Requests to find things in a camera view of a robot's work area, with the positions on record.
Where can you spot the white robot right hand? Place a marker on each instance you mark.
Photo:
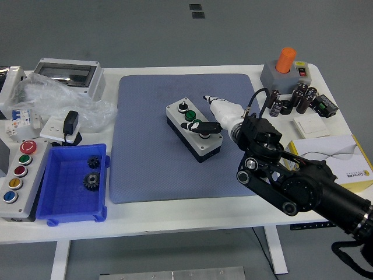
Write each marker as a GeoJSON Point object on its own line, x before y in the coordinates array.
{"type": "Point", "coordinates": [225, 112]}

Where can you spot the grey four-button control box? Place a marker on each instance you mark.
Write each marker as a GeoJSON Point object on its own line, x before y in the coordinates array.
{"type": "Point", "coordinates": [209, 146]}

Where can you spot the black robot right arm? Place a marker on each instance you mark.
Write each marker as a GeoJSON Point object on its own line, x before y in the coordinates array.
{"type": "Point", "coordinates": [306, 186]}

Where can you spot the grey five-button control box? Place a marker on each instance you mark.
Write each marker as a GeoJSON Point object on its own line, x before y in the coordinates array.
{"type": "Point", "coordinates": [29, 189]}

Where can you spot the grey striped cylindrical capacitor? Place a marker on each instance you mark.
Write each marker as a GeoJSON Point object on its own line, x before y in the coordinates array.
{"type": "Point", "coordinates": [276, 109]}

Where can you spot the dark brown cylindrical capacitor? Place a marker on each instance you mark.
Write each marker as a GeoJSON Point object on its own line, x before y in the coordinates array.
{"type": "Point", "coordinates": [311, 92]}
{"type": "Point", "coordinates": [296, 97]}
{"type": "Point", "coordinates": [274, 97]}
{"type": "Point", "coordinates": [303, 104]}
{"type": "Point", "coordinates": [303, 87]}

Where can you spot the black round component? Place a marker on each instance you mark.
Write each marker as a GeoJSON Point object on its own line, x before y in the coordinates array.
{"type": "Point", "coordinates": [287, 107]}

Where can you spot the orange cylinder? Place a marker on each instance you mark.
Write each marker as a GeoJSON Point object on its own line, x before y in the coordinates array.
{"type": "Point", "coordinates": [285, 59]}

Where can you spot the blue-grey table mat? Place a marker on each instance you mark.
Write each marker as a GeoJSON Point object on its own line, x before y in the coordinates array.
{"type": "Point", "coordinates": [145, 160]}

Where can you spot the black module green terminal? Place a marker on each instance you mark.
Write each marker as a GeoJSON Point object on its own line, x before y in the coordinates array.
{"type": "Point", "coordinates": [325, 105]}

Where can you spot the dark floor outlet plate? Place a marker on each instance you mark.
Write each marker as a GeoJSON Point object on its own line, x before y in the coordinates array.
{"type": "Point", "coordinates": [195, 7]}
{"type": "Point", "coordinates": [198, 15]}

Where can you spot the white and yellow cardboard box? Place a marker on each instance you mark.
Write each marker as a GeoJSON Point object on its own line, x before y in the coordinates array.
{"type": "Point", "coordinates": [344, 157]}

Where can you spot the grey distribution box clear lid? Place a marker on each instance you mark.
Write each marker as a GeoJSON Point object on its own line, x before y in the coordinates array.
{"type": "Point", "coordinates": [96, 81]}

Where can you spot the small black gear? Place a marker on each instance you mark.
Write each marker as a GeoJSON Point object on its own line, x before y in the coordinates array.
{"type": "Point", "coordinates": [94, 162]}

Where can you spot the black table control panel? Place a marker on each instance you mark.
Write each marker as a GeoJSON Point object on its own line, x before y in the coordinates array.
{"type": "Point", "coordinates": [309, 226]}

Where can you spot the white table leg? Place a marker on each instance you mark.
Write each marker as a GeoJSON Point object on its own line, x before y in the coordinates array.
{"type": "Point", "coordinates": [59, 259]}
{"type": "Point", "coordinates": [277, 251]}

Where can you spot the large black gear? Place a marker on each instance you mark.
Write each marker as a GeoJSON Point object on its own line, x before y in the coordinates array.
{"type": "Point", "coordinates": [91, 181]}

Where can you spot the black power adapter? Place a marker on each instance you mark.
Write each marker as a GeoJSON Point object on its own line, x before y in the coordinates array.
{"type": "Point", "coordinates": [71, 121]}

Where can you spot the clear plastic bag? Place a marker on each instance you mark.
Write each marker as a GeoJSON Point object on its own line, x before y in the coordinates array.
{"type": "Point", "coordinates": [58, 96]}

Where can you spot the blue plastic bin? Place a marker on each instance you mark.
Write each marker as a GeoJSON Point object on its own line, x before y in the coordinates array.
{"type": "Point", "coordinates": [64, 198]}

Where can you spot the white circuit breaker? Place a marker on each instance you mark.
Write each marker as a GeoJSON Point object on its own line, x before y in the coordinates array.
{"type": "Point", "coordinates": [20, 116]}

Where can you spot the grey switch box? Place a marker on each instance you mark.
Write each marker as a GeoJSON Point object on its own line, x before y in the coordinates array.
{"type": "Point", "coordinates": [279, 81]}

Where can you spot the white wall switch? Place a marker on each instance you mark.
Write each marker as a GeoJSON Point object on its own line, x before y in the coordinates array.
{"type": "Point", "coordinates": [311, 125]}

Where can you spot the white wall socket plate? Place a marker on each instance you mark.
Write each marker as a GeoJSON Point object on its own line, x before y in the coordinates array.
{"type": "Point", "coordinates": [51, 128]}

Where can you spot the white electrical enclosure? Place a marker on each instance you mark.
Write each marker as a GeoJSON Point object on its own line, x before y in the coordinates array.
{"type": "Point", "coordinates": [11, 81]}

